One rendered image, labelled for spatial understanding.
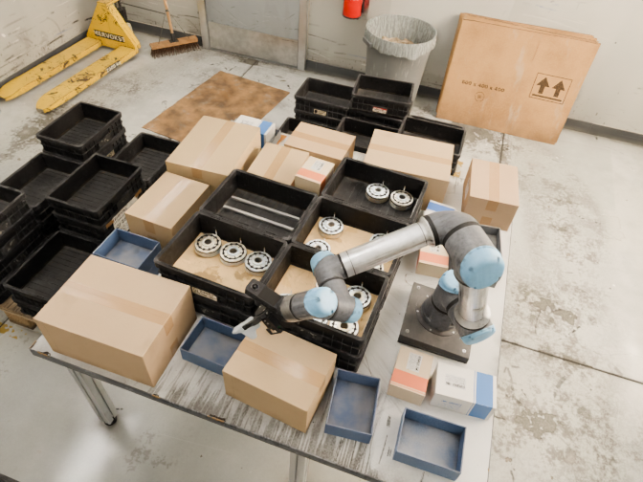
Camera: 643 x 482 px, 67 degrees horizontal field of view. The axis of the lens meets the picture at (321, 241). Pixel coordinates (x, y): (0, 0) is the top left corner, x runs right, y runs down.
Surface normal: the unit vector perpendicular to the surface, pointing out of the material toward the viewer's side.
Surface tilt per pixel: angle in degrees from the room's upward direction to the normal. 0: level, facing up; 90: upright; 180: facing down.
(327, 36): 90
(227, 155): 0
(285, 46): 90
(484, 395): 0
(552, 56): 80
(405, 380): 0
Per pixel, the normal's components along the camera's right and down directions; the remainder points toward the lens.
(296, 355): 0.07, -0.69
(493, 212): -0.25, 0.69
